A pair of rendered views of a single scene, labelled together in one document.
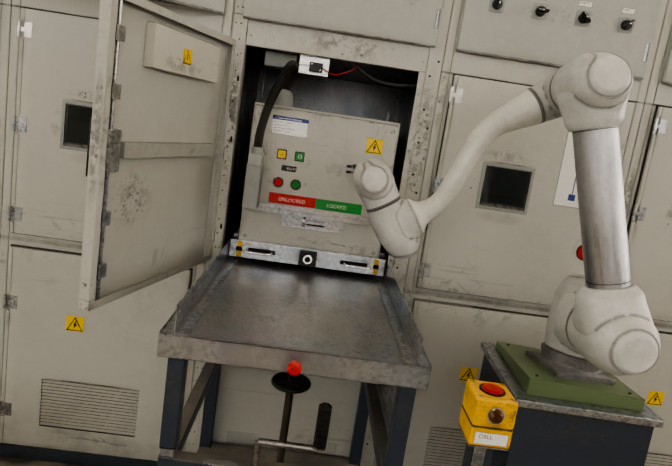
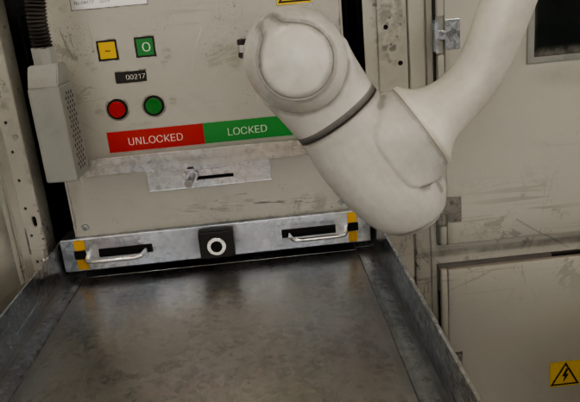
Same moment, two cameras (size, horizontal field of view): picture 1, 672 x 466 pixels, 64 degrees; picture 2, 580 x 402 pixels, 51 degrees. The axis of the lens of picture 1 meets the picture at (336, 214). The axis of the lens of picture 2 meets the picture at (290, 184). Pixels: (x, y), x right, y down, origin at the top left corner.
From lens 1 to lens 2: 0.83 m
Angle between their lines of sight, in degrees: 8
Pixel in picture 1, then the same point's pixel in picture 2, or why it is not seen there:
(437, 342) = (498, 333)
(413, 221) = (423, 143)
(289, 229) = (167, 196)
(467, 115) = not seen: outside the picture
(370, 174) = (280, 49)
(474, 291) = (551, 227)
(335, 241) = (262, 197)
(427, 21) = not seen: outside the picture
